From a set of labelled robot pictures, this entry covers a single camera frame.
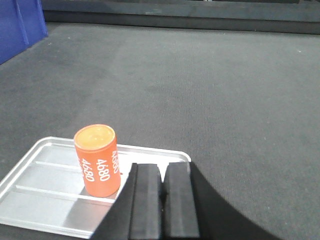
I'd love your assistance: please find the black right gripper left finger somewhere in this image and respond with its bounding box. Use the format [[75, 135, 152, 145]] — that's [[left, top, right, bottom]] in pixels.
[[93, 163, 162, 240]]

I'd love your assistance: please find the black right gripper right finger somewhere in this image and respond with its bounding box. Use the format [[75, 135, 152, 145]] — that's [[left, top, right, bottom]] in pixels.
[[163, 162, 277, 240]]

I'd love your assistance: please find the orange capacitor marked 4680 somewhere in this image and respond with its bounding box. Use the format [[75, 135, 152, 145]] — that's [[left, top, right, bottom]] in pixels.
[[73, 124, 121, 198]]

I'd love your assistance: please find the silver tray on conveyor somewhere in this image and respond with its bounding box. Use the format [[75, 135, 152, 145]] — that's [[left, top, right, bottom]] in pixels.
[[0, 137, 191, 240]]

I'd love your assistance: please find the dark grey conveyor belt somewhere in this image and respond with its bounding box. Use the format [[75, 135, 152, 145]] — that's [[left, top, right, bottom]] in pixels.
[[0, 22, 320, 240]]

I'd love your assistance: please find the blue crate on conveyor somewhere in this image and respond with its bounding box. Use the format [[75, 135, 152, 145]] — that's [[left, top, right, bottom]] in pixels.
[[0, 0, 48, 64]]

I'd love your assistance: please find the black conveyor far rail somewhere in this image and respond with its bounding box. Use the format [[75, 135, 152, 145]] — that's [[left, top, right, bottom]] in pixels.
[[41, 0, 320, 35]]

